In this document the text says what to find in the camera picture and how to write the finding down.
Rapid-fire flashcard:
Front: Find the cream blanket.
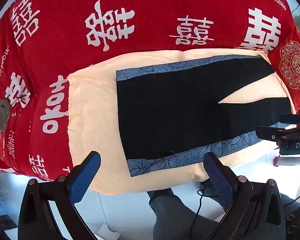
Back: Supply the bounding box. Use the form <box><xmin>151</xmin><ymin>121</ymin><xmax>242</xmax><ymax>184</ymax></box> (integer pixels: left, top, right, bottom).
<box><xmin>67</xmin><ymin>49</ymin><xmax>294</xmax><ymax>197</ymax></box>

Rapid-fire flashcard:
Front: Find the black cable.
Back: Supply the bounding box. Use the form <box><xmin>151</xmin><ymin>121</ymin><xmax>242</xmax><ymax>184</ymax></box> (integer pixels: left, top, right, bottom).
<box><xmin>190</xmin><ymin>182</ymin><xmax>215</xmax><ymax>240</ymax></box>

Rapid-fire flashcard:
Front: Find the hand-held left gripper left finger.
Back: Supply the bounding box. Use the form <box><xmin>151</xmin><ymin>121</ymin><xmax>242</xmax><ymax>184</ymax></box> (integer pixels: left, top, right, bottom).
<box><xmin>19</xmin><ymin>151</ymin><xmax>102</xmax><ymax>240</ymax></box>

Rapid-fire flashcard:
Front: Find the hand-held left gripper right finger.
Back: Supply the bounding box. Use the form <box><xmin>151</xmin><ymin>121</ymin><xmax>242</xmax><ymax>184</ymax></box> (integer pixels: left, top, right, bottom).
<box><xmin>203</xmin><ymin>152</ymin><xmax>287</xmax><ymax>240</ymax></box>

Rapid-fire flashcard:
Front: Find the white paper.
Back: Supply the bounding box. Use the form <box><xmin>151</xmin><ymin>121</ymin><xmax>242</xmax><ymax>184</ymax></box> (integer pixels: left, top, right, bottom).
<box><xmin>97</xmin><ymin>224</ymin><xmax>121</xmax><ymax>240</ymax></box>

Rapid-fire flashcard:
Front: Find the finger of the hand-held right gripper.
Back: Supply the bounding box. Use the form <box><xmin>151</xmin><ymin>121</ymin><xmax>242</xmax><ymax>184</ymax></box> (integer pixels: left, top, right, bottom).
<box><xmin>256</xmin><ymin>126</ymin><xmax>289</xmax><ymax>143</ymax></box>
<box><xmin>279</xmin><ymin>113</ymin><xmax>300</xmax><ymax>127</ymax></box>

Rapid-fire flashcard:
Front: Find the black pants blue floral trim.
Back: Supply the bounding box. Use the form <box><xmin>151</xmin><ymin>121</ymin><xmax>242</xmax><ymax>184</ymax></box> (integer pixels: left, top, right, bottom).
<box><xmin>116</xmin><ymin>56</ymin><xmax>293</xmax><ymax>178</ymax></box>

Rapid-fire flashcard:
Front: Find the red printed blanket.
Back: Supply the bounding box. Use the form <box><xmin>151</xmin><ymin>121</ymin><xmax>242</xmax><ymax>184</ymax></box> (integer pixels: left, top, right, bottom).
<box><xmin>0</xmin><ymin>0</ymin><xmax>300</xmax><ymax>183</ymax></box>

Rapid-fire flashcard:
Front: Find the white cylinder red end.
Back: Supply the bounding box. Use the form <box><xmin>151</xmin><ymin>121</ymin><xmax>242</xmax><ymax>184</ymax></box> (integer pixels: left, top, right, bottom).
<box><xmin>273</xmin><ymin>156</ymin><xmax>300</xmax><ymax>168</ymax></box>

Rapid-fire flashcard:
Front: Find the person's leg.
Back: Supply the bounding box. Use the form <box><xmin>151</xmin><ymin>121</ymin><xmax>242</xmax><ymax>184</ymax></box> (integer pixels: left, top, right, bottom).
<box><xmin>148</xmin><ymin>188</ymin><xmax>221</xmax><ymax>240</ymax></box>

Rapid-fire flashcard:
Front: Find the red pillow round pattern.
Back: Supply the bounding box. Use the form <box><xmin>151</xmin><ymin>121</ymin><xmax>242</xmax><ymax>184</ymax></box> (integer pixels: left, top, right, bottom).
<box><xmin>267</xmin><ymin>25</ymin><xmax>300</xmax><ymax>98</ymax></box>

